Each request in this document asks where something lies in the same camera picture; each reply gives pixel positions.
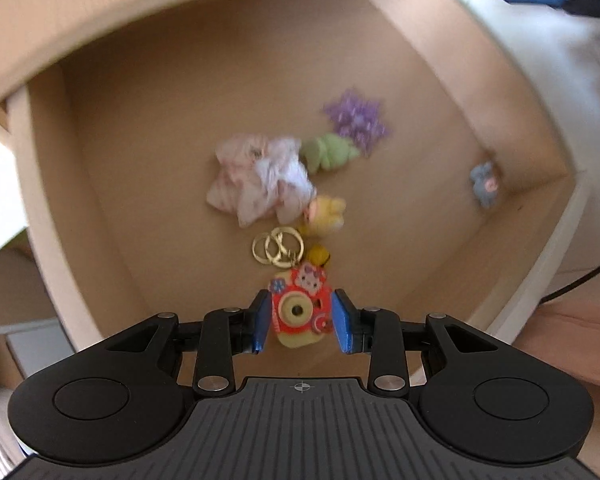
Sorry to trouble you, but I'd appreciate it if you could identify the green plush toy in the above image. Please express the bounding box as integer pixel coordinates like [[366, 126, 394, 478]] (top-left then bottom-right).
[[300, 132, 361, 173]]

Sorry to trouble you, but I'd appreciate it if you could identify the red camera toy keychain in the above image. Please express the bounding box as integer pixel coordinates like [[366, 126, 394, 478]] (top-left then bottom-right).
[[252, 225, 337, 351]]

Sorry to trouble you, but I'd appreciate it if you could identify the wide white drawer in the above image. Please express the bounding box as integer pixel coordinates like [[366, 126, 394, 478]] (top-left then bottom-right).
[[5, 0, 587, 378]]

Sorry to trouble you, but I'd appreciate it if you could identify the black cable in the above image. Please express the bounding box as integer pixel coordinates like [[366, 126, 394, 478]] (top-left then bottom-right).
[[539, 260, 600, 306]]

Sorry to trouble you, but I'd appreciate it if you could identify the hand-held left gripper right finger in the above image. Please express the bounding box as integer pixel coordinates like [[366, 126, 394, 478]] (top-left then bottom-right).
[[331, 288, 503, 397]]

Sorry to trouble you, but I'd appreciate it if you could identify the purple flower ornament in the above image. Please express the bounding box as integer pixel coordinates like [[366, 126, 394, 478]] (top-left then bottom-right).
[[323, 89, 392, 157]]

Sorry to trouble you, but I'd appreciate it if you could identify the pink white frilly cloth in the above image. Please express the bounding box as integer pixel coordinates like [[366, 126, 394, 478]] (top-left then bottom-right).
[[205, 134, 317, 228]]

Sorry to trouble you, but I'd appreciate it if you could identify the grey blue small plush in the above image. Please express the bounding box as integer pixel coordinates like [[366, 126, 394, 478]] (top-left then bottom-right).
[[469, 160, 503, 210]]

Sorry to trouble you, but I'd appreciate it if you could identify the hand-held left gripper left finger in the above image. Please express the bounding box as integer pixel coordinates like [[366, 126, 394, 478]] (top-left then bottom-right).
[[102, 289, 272, 396]]

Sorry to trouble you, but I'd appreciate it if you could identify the yellow bunny toy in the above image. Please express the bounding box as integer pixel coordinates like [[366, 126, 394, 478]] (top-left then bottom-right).
[[300, 196, 348, 238]]

